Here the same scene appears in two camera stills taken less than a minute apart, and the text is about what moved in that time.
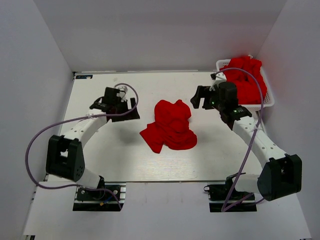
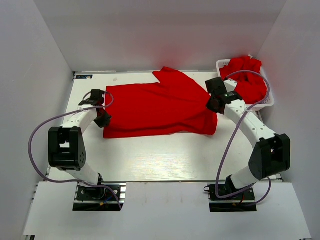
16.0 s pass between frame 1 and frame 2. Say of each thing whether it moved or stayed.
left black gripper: moved
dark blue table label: stayed
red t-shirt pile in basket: stayed
